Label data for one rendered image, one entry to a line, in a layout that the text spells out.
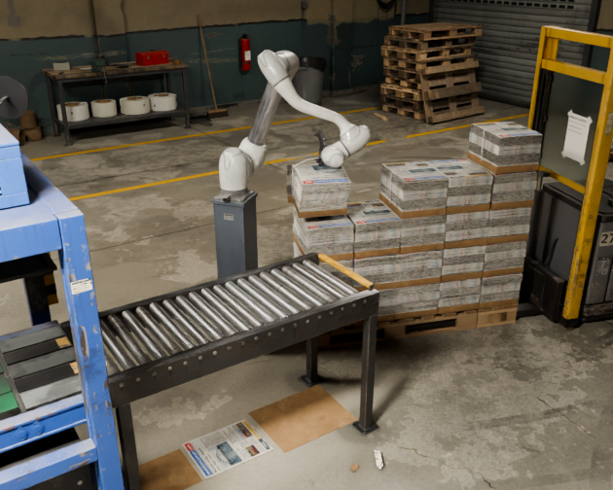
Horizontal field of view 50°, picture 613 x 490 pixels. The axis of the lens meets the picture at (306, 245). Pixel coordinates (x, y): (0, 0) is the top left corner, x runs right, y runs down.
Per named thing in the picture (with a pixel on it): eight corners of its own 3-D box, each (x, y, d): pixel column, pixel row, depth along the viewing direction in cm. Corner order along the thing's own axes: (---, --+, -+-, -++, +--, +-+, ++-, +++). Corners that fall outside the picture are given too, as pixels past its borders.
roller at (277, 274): (270, 266, 332) (268, 276, 333) (322, 304, 296) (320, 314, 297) (277, 266, 335) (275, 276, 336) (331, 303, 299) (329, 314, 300)
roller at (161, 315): (158, 309, 303) (157, 299, 301) (201, 356, 267) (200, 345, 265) (147, 312, 301) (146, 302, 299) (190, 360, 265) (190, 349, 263)
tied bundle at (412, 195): (378, 198, 419) (379, 164, 409) (420, 194, 425) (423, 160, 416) (400, 220, 385) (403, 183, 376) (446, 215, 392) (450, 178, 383)
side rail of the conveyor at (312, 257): (313, 271, 356) (313, 251, 351) (319, 275, 352) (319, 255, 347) (63, 345, 287) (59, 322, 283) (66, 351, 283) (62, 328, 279)
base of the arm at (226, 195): (209, 201, 364) (209, 192, 362) (227, 189, 384) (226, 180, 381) (239, 205, 359) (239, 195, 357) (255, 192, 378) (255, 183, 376)
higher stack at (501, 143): (450, 301, 466) (468, 122, 413) (488, 296, 472) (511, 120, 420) (476, 328, 431) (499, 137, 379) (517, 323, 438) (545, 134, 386)
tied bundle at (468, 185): (420, 194, 426) (423, 160, 416) (462, 192, 432) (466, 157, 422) (445, 215, 392) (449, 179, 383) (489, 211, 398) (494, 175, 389)
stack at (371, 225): (292, 321, 440) (291, 206, 406) (451, 300, 466) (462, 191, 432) (306, 352, 405) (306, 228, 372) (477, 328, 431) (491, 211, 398)
